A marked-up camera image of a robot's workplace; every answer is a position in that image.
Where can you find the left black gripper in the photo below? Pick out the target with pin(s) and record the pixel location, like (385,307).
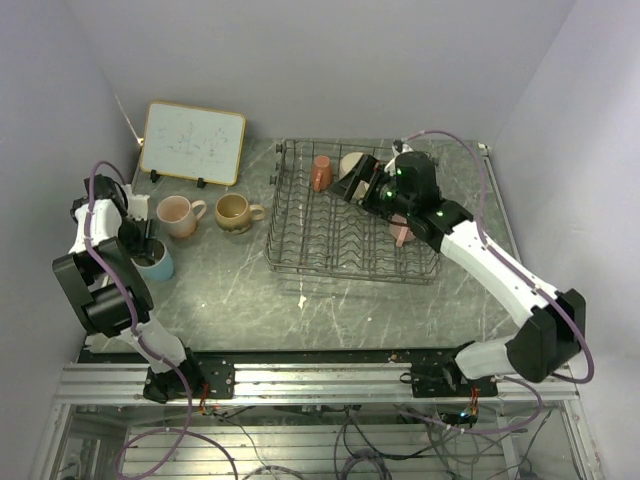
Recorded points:
(137,248)

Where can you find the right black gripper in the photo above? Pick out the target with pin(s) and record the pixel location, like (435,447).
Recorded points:
(363,170)

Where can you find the pale pink mug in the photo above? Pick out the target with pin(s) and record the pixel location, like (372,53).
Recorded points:
(180,216)

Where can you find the large cream floral mug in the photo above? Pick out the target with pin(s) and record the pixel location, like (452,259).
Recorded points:
(347,164)

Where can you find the light blue mug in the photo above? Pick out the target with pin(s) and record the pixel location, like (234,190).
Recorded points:
(157,265)

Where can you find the small salmon dotted mug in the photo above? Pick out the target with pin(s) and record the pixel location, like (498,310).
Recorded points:
(321,173)

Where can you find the pink hexagonal mug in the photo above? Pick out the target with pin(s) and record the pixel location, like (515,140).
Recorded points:
(400,231)

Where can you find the tan round stoneware mug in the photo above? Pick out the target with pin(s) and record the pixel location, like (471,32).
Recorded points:
(235,214)

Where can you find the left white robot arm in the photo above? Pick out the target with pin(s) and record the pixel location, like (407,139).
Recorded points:
(102,280)

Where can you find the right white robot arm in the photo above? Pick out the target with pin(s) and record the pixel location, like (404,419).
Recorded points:
(551,322)

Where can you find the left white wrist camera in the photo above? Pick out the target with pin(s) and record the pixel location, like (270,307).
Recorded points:
(137,204)

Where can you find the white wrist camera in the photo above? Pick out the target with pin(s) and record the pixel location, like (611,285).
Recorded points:
(137,204)
(399,147)

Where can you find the dark wire dish rack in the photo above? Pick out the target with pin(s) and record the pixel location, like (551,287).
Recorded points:
(315,233)

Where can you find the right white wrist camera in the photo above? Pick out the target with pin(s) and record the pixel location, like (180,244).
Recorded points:
(399,147)

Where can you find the white whiteboard with wooden frame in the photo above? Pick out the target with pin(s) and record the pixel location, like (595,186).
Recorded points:
(192,143)

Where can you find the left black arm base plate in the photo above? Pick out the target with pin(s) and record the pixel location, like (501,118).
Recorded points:
(211,378)

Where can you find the aluminium frame rail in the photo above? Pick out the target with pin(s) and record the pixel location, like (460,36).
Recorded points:
(253,384)

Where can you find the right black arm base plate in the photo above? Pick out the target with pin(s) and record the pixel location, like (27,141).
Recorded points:
(433,374)

